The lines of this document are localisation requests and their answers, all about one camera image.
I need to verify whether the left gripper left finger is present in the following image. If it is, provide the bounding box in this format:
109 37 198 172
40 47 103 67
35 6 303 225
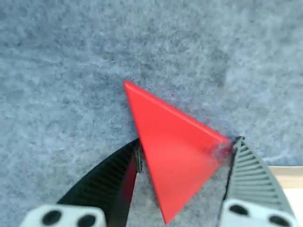
18 138 144 227

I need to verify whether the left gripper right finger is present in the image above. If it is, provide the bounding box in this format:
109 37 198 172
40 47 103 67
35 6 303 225
216 136 299 227

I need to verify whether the red triangle tangram piece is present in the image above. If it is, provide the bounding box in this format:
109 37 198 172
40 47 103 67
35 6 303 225
123 80 234 225

